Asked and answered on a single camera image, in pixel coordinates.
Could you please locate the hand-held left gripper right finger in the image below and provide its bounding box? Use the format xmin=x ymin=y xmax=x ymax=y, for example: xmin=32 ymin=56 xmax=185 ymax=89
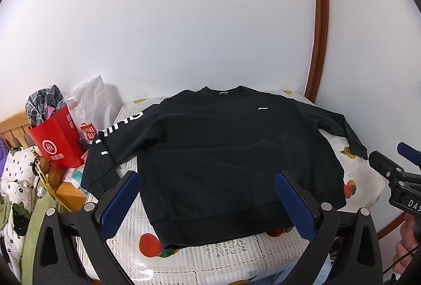
xmin=275 ymin=171 xmax=385 ymax=285

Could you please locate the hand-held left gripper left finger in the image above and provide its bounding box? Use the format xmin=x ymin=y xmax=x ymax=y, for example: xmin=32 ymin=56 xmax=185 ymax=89
xmin=33 ymin=171 xmax=142 ymax=285

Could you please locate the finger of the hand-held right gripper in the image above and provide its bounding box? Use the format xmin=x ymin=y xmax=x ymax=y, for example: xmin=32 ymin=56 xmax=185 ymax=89
xmin=368 ymin=150 xmax=406 ymax=186
xmin=396 ymin=141 xmax=421 ymax=171

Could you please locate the black sweatshirt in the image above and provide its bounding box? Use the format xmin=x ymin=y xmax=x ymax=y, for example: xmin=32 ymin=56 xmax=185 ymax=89
xmin=81 ymin=85 xmax=368 ymax=248

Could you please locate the person's right hand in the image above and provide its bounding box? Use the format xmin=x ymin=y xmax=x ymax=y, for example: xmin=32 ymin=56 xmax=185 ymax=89
xmin=393 ymin=214 xmax=421 ymax=274

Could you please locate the wooden baseboard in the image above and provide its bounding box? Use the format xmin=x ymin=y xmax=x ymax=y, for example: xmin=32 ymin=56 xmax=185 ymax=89
xmin=377 ymin=215 xmax=406 ymax=240

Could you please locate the light blue paper packet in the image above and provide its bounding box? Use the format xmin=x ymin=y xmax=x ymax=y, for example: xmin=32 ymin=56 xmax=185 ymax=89
xmin=66 ymin=168 xmax=88 ymax=188

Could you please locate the wooden cabinet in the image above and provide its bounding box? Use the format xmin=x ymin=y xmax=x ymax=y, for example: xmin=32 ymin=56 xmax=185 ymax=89
xmin=46 ymin=170 xmax=89 ymax=213

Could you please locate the white bag with red logo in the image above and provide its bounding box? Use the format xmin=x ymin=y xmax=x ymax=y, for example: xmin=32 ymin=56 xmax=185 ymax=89
xmin=80 ymin=122 xmax=97 ymax=144

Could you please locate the fruit-print tablecloth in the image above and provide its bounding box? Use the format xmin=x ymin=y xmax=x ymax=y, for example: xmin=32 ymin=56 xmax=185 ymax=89
xmin=76 ymin=89 xmax=386 ymax=285

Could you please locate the green cloth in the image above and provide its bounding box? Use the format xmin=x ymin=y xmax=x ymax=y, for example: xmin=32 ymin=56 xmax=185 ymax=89
xmin=21 ymin=180 xmax=61 ymax=285

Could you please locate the red paper bag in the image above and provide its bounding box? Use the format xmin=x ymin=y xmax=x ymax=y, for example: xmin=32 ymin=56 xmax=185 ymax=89
xmin=27 ymin=105 xmax=87 ymax=170

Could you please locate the white floral cloth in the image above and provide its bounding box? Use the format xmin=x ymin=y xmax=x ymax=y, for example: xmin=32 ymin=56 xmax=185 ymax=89
xmin=0 ymin=146 xmax=43 ymax=276

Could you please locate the white plastic bag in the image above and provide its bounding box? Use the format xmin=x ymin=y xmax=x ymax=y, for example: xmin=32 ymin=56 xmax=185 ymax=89
xmin=64 ymin=75 xmax=114 ymax=141

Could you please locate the grey plaid cloth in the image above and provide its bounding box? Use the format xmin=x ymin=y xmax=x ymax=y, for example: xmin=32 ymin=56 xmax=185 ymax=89
xmin=26 ymin=84 xmax=68 ymax=129

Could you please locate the wooden headboard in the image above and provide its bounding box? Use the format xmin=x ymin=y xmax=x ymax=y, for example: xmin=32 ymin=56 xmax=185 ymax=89
xmin=0 ymin=111 xmax=33 ymax=151

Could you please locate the wooden door frame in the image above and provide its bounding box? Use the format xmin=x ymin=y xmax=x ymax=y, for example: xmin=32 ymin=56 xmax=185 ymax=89
xmin=304 ymin=0 xmax=330 ymax=104

